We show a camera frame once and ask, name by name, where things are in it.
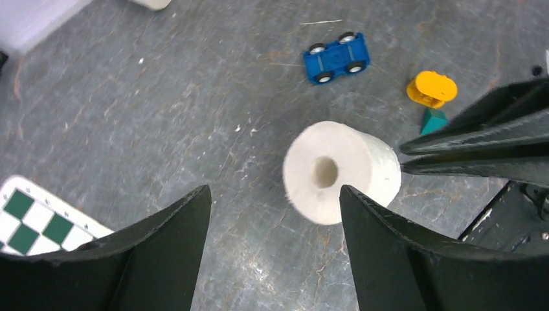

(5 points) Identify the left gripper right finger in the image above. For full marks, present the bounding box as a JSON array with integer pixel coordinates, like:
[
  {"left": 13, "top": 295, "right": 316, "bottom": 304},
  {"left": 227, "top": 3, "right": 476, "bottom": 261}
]
[{"left": 340, "top": 185, "right": 548, "bottom": 310}]

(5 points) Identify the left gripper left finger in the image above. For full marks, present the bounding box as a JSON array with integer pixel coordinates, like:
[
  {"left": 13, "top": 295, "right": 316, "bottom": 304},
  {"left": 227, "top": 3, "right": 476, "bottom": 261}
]
[{"left": 1, "top": 185, "right": 212, "bottom": 310}]

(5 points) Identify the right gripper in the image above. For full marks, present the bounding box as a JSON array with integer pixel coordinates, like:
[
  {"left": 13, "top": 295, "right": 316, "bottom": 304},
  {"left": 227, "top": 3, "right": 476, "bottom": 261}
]
[{"left": 400, "top": 77, "right": 548, "bottom": 255}]

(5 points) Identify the white roll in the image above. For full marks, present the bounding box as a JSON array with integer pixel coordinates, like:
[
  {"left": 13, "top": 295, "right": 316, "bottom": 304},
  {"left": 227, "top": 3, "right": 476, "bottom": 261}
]
[
  {"left": 130, "top": 0, "right": 172, "bottom": 11},
  {"left": 282, "top": 121, "right": 401, "bottom": 225}
]

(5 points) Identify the teal toy cube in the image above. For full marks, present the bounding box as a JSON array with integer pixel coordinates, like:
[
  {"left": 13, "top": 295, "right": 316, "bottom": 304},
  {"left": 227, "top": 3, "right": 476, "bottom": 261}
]
[{"left": 420, "top": 108, "right": 448, "bottom": 135}]

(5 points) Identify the yellow toy block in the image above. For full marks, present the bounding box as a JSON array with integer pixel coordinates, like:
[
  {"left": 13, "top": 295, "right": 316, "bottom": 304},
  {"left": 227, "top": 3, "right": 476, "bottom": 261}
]
[{"left": 406, "top": 71, "right": 458, "bottom": 109}]

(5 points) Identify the green white chess mat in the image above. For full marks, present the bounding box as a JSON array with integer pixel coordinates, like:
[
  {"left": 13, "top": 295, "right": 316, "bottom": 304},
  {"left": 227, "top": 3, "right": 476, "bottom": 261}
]
[{"left": 1, "top": 175, "right": 113, "bottom": 257}]

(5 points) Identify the blue toy car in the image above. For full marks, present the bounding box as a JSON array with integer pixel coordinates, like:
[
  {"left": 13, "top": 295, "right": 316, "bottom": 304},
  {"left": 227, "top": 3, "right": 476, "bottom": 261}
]
[{"left": 302, "top": 32, "right": 370, "bottom": 85}]

